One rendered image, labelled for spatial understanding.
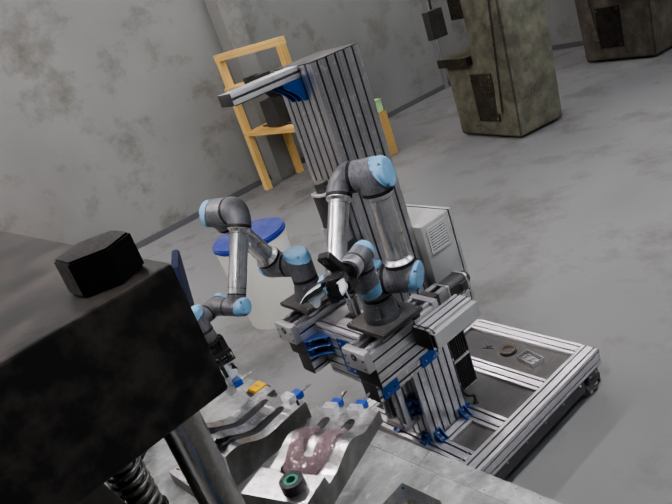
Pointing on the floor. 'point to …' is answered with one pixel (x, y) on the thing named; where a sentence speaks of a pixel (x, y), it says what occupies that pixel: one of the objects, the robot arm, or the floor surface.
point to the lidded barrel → (264, 298)
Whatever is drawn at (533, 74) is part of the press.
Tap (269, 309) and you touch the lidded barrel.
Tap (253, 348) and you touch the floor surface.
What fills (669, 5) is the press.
